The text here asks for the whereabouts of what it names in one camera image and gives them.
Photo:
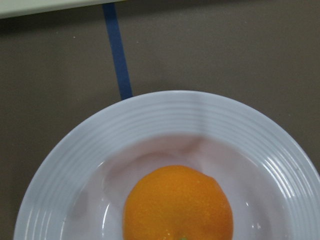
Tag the orange fruit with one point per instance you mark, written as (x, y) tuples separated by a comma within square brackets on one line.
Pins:
[(177, 203)]

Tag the white round plate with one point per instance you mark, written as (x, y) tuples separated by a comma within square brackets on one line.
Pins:
[(79, 190)]

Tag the cream bear tray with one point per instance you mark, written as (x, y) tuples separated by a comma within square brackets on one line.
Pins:
[(17, 8)]

